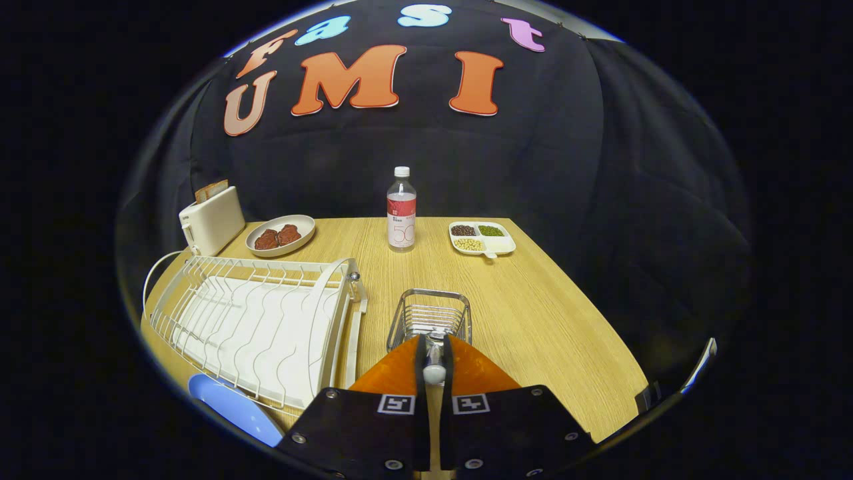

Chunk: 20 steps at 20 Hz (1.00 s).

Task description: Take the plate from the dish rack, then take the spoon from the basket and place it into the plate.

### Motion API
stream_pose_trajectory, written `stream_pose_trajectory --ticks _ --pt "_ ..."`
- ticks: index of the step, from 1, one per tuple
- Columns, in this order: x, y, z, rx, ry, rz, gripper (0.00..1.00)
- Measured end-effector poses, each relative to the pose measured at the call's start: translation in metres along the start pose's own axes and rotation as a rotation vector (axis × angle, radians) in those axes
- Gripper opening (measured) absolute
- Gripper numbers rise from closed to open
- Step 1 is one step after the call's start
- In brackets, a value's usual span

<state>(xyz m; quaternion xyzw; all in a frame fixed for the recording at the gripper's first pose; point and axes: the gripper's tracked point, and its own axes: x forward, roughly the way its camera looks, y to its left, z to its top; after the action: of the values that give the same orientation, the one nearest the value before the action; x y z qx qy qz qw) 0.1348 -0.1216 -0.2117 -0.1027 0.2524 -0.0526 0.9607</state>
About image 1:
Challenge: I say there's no beige oval dish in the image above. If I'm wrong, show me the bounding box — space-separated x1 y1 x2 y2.
245 214 317 258

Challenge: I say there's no clear bottle with red label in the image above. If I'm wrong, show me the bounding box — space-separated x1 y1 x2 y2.
387 166 417 252

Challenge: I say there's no white divided tray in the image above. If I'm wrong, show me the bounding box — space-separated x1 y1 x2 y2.
448 221 517 259

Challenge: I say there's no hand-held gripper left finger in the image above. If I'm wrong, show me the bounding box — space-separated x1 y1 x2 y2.
275 335 430 480

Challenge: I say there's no white toaster cable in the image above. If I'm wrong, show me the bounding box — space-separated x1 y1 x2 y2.
142 250 195 314

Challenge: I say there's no blue plate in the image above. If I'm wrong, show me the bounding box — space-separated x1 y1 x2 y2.
187 373 285 447

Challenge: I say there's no cream toaster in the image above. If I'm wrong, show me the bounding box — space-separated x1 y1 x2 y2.
178 186 246 257

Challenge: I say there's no metal spoon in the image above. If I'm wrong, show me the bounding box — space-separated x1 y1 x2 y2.
423 330 447 386

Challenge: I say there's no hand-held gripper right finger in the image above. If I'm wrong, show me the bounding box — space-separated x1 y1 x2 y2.
440 335 594 480

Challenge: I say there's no metal wire basket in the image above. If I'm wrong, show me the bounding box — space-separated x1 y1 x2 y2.
387 289 472 353

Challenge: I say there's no white wire dish rack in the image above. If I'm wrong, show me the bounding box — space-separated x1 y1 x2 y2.
148 255 369 411

